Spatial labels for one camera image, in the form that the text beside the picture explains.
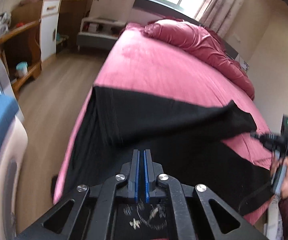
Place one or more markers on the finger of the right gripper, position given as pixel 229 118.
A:
pixel 260 136

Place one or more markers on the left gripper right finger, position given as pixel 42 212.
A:
pixel 150 178

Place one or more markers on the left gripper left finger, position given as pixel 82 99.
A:
pixel 133 177

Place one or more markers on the black pants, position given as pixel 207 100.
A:
pixel 195 144

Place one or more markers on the pink bed with sheet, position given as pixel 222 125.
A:
pixel 142 64

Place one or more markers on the dark pink quilt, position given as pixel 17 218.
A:
pixel 199 42

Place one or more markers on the floral curtain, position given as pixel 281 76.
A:
pixel 218 15

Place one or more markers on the white low bedside shelf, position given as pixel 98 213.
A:
pixel 99 33

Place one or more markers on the teal lidded cup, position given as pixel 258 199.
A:
pixel 22 69

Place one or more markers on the wooden desk shelf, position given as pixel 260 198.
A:
pixel 22 42

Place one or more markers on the white cabinet with drawer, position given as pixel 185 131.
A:
pixel 48 28

